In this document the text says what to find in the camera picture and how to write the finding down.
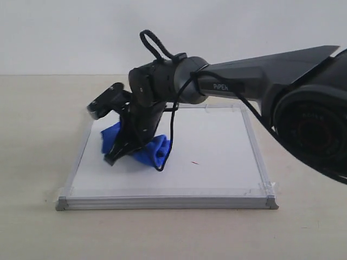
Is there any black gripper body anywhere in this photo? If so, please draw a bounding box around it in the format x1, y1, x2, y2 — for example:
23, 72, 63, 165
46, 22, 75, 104
116, 92, 166, 146

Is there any blue cleaning cloth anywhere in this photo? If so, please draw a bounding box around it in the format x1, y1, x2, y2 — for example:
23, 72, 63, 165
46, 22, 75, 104
100, 122, 170, 167

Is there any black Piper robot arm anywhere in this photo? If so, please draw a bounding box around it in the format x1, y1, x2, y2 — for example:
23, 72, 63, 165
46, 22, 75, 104
104, 45, 346, 184

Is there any clear tape front left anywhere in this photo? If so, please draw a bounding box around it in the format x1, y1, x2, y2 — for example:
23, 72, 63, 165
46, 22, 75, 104
43, 187, 74, 203

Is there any clear tape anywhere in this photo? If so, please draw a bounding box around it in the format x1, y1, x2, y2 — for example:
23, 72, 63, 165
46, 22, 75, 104
243, 181, 279, 197
43, 187, 74, 203
204, 103, 247, 113

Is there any clear tape back right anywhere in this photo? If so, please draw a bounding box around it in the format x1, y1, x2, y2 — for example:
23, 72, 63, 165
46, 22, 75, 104
204, 103, 247, 113

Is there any clear tape front right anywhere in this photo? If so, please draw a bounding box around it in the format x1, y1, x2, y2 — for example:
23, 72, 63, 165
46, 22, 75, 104
243, 181, 279, 197

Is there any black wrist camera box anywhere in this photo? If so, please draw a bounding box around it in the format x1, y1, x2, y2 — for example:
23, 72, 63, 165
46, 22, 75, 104
87, 82, 132, 120

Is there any white board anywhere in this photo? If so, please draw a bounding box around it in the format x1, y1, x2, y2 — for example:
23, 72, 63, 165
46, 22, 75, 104
55, 105, 278, 211

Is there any black cable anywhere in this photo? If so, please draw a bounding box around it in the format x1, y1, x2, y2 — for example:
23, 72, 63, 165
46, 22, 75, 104
139, 29, 347, 185

